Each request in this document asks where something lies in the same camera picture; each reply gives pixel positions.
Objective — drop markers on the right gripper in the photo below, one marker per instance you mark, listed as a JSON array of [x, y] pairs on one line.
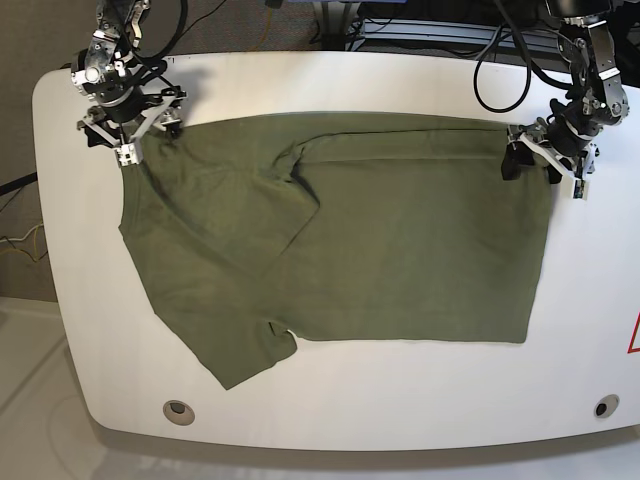
[[124, 116]]

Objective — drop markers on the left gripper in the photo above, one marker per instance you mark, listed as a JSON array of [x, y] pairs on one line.
[[554, 145]]

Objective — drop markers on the olive green T-shirt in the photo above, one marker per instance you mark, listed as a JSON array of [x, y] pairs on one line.
[[251, 234]]

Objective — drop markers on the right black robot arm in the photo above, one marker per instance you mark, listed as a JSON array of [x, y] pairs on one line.
[[113, 61]]

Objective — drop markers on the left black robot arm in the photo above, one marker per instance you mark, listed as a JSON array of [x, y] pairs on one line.
[[595, 94]]

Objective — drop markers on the red triangle warning sticker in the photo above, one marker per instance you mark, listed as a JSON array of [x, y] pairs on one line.
[[634, 345]]

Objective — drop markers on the right table grommet hole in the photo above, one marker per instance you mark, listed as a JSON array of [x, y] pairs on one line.
[[606, 406]]

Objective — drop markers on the table grommet hole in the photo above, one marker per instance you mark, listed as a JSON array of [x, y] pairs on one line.
[[606, 406], [178, 413]]

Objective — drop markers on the left table grommet hole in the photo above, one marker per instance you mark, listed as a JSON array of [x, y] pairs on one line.
[[178, 413]]

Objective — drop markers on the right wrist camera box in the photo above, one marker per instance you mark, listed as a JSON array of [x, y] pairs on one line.
[[129, 154]]

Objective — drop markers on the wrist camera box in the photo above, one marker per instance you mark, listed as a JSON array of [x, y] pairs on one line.
[[579, 189], [129, 154]]

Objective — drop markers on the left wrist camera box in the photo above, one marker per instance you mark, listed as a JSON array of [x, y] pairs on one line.
[[579, 189]]

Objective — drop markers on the aluminium frame rack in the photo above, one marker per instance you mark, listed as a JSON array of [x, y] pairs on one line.
[[360, 25]]

